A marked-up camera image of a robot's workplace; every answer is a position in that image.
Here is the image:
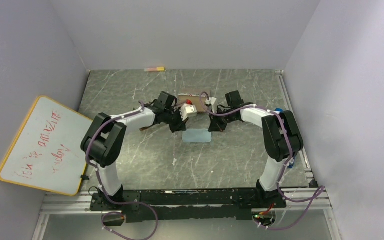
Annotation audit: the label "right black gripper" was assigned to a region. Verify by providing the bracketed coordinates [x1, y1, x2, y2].
[208, 107, 237, 133]

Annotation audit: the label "blue cleaning cloth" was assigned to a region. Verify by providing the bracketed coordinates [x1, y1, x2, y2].
[182, 129, 212, 143]

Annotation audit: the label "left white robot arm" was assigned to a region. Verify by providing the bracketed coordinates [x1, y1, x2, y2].
[80, 91, 196, 210]

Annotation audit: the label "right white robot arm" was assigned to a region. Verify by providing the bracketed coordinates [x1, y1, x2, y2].
[200, 90, 304, 208]

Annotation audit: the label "brown tinted sunglasses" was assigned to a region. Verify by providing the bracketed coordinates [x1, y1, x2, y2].
[139, 126, 151, 132]

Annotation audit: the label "pink yellow marker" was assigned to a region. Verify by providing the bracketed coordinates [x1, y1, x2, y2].
[144, 66, 166, 73]

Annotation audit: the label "blue black marker pen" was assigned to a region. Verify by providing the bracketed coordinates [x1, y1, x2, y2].
[287, 157, 296, 169]

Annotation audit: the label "yellow framed whiteboard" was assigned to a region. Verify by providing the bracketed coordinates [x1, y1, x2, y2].
[0, 95, 92, 196]

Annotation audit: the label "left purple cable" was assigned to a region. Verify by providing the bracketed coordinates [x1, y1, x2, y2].
[85, 100, 160, 240]

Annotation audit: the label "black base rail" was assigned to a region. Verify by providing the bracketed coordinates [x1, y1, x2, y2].
[89, 187, 287, 223]

